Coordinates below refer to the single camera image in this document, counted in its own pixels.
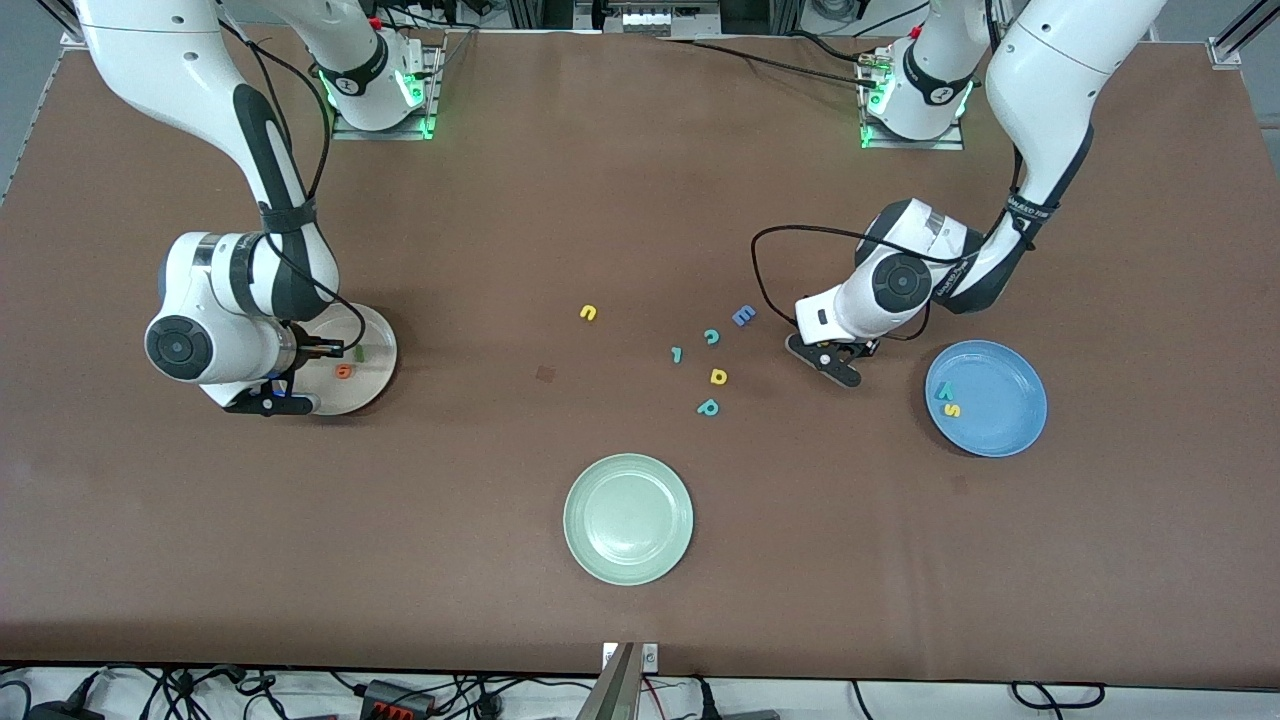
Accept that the pale green round plate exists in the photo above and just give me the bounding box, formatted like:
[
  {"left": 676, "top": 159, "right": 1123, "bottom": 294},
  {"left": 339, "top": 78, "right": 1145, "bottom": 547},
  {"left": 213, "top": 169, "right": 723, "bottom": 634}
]
[{"left": 563, "top": 453, "right": 695, "bottom": 587}]

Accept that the aluminium camera stand post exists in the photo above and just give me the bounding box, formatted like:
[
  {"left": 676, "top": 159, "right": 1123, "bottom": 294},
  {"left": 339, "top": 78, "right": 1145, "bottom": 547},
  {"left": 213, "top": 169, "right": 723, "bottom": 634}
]
[{"left": 578, "top": 642, "right": 641, "bottom": 720}]

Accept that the metal equipment rack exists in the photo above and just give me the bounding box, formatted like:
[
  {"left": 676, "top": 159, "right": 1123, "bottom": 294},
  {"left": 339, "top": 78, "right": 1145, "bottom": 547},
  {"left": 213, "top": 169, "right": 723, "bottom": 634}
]
[{"left": 575, "top": 0, "right": 721, "bottom": 39}]

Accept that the blue round plate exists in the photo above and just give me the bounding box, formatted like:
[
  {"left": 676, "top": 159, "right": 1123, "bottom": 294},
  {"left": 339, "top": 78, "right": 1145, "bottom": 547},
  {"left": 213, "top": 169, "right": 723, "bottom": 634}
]
[{"left": 924, "top": 340, "right": 1049, "bottom": 459}]

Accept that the beige round plate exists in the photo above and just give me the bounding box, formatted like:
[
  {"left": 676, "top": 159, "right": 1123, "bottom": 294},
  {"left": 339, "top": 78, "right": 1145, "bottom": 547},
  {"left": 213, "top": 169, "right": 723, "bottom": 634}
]
[{"left": 283, "top": 303, "right": 399, "bottom": 417}]

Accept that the black looped floor cable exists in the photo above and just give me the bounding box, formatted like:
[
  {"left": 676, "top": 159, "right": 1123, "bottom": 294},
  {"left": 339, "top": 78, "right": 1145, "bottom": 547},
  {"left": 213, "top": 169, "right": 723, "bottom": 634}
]
[{"left": 1010, "top": 682, "right": 1107, "bottom": 711}]

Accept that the black cable on table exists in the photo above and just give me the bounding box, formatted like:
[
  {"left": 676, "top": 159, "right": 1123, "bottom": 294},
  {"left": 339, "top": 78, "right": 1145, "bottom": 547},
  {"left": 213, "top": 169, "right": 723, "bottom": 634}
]
[{"left": 655, "top": 35, "right": 886, "bottom": 93}]

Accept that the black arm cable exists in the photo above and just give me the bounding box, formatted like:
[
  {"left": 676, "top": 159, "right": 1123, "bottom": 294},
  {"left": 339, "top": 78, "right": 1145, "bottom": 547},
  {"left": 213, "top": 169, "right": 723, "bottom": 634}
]
[
  {"left": 750, "top": 0, "right": 1041, "bottom": 346},
  {"left": 215, "top": 0, "right": 368, "bottom": 359}
]

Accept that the aluminium corner profile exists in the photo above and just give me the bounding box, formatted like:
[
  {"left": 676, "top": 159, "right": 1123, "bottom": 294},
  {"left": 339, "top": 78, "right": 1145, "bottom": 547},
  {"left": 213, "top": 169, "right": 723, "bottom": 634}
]
[
  {"left": 40, "top": 0, "right": 91, "bottom": 49},
  {"left": 1205, "top": 0, "right": 1280, "bottom": 69}
]

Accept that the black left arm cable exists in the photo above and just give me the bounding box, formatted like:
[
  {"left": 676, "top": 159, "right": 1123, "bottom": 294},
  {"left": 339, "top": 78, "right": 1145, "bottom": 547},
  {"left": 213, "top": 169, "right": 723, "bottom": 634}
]
[{"left": 750, "top": 0, "right": 1041, "bottom": 346}]

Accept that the brown table cover sheet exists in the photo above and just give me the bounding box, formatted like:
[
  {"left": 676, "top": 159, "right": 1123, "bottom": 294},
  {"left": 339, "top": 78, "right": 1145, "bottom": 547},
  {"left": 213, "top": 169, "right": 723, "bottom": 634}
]
[{"left": 0, "top": 22, "right": 1280, "bottom": 691}]

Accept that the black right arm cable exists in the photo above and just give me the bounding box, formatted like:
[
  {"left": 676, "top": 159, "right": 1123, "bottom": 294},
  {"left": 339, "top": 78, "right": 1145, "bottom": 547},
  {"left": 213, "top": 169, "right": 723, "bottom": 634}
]
[{"left": 215, "top": 0, "right": 368, "bottom": 359}]

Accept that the black orange power strip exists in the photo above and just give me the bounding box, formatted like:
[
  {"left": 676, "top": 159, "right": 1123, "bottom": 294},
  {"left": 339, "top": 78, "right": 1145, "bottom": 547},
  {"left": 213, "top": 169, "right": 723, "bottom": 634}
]
[{"left": 360, "top": 680, "right": 437, "bottom": 719}]

